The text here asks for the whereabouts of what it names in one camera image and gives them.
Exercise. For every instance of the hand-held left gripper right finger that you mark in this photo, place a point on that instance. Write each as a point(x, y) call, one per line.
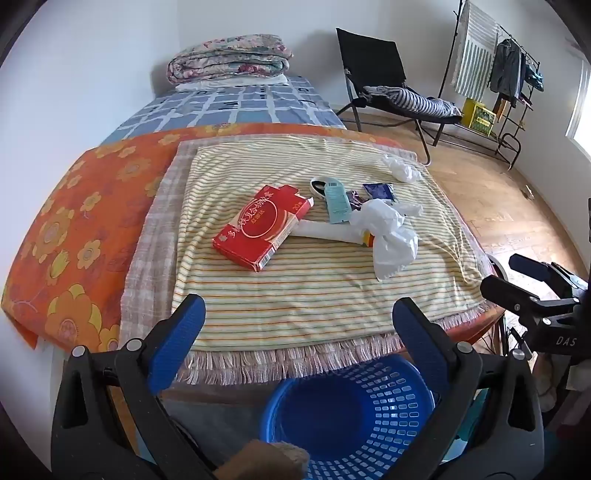
point(418, 337)

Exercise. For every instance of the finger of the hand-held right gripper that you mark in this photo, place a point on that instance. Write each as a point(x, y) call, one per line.
point(524, 264)
point(503, 290)

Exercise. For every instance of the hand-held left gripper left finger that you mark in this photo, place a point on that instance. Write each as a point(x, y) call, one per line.
point(178, 337)

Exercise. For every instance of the white plastic bag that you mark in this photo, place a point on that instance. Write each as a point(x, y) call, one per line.
point(392, 244)

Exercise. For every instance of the blue plastic basket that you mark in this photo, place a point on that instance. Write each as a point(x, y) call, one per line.
point(351, 415)

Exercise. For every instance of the white tube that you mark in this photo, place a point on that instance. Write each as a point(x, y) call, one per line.
point(323, 230)

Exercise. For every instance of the white tissue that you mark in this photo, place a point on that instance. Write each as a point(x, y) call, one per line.
point(401, 170)

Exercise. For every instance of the white round object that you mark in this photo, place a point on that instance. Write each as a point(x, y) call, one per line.
point(498, 267)

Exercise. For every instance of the grey cloth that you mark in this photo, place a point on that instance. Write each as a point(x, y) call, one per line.
point(207, 415)

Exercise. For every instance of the yellow striped towel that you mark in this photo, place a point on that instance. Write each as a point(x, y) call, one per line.
point(277, 300)

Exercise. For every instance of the striped yellow fringed cloth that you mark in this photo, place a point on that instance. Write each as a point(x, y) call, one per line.
point(157, 230)

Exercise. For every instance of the black clothes rack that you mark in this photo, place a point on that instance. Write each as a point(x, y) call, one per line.
point(499, 146)

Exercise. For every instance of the red cardboard box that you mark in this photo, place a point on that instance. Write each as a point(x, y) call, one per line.
point(263, 226)

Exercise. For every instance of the dark blue packet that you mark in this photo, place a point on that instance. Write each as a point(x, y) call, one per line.
point(378, 191)

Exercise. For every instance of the brown fuzzy object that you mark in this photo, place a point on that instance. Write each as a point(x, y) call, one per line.
point(263, 461)

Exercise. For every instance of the purple wrapper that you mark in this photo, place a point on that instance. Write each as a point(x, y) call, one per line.
point(354, 197)

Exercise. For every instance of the yellow plastic crate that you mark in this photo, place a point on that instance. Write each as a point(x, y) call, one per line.
point(478, 115)

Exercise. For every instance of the teal paper card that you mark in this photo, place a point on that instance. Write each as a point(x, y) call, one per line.
point(336, 203)

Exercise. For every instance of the window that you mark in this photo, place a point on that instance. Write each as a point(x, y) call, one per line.
point(584, 110)

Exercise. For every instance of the orange floral sheet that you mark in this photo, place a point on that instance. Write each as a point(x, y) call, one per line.
point(69, 207)

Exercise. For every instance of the teal hanging garment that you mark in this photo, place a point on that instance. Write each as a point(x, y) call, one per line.
point(534, 76)

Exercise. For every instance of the dark hanging jacket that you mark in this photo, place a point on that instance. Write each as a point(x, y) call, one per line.
point(505, 69)

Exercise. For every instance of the striped clothing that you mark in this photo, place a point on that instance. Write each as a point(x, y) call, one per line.
point(411, 101)

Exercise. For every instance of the green striped hanging towel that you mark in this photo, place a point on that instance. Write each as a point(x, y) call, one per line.
point(475, 50)

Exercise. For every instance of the blue plaid bed sheet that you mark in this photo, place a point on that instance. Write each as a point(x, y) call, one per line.
point(207, 110)

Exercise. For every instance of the black folding chair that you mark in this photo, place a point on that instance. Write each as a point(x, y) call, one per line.
point(369, 60)

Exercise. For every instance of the folded floral quilt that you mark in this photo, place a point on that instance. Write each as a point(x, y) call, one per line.
point(231, 60)

